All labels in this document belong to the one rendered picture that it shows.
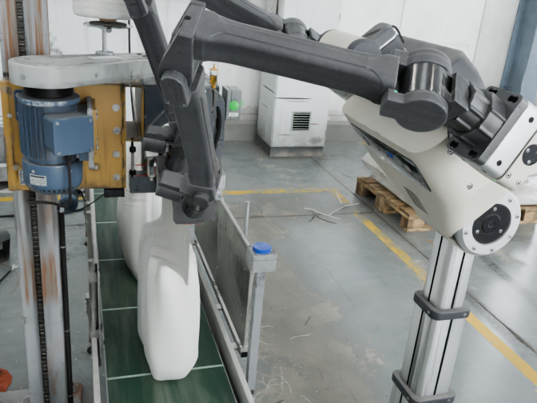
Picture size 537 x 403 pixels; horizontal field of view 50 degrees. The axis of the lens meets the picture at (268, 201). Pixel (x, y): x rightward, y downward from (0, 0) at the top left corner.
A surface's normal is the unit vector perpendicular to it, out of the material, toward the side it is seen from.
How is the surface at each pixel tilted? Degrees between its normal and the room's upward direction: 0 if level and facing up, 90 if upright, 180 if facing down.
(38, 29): 90
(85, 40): 90
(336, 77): 126
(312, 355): 0
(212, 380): 0
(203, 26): 41
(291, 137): 90
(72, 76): 90
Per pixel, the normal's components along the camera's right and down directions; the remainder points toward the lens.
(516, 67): -0.95, 0.04
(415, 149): -0.55, -0.69
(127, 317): 0.08, -0.93
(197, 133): -0.15, 0.86
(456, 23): 0.29, 0.37
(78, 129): 0.66, 0.33
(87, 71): 0.82, 0.27
